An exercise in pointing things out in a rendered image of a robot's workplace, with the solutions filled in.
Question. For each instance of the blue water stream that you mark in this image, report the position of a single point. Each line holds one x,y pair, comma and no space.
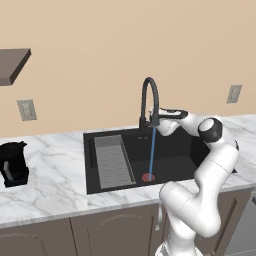
152,153

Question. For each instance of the black sink basin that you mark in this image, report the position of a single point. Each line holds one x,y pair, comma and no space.
173,160

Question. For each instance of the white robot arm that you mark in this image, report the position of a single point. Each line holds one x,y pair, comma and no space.
206,186

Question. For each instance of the black coffee machine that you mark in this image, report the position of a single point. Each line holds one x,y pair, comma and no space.
13,163

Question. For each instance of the black gooseneck sink faucet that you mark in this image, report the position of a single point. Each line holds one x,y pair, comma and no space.
145,96

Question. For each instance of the brown cupboard door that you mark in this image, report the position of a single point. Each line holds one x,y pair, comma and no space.
116,233
26,240
233,216

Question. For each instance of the grey sink drying rack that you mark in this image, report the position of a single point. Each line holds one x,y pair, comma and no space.
113,163

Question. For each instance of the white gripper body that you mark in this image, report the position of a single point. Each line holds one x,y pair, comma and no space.
167,127

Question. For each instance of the grey wall outlet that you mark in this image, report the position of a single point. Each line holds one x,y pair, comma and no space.
234,94
26,109

